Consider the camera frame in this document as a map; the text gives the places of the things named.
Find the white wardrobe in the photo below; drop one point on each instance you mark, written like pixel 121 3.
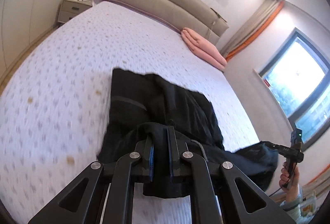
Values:
pixel 23 7

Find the black jacket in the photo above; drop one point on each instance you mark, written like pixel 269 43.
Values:
pixel 149 107

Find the beige padded headboard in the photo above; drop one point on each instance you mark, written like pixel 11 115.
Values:
pixel 178 14

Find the white nightstand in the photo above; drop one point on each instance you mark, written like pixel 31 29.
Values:
pixel 71 8

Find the orange grey curtain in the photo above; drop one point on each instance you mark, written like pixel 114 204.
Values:
pixel 252 28

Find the light blue sleeve forearm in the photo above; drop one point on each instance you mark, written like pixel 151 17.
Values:
pixel 291 205

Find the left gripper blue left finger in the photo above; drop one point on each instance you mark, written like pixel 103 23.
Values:
pixel 150 162

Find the person's right hand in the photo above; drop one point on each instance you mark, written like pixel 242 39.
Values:
pixel 290 182

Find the window with grey frame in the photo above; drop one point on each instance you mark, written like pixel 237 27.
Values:
pixel 298 78

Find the white patterned bed mattress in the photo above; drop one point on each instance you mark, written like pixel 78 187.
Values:
pixel 54 110

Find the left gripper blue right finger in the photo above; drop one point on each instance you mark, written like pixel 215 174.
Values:
pixel 173 153

